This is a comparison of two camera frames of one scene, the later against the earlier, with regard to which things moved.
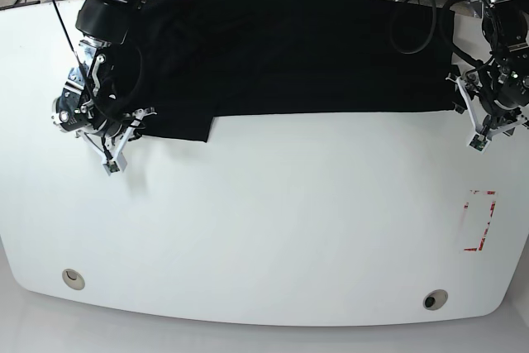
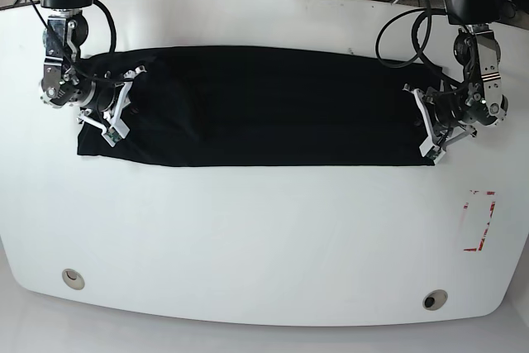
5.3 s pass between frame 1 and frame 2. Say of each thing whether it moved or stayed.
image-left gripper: moved
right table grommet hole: stayed
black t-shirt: moved
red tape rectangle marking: stayed
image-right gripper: moved
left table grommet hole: stayed
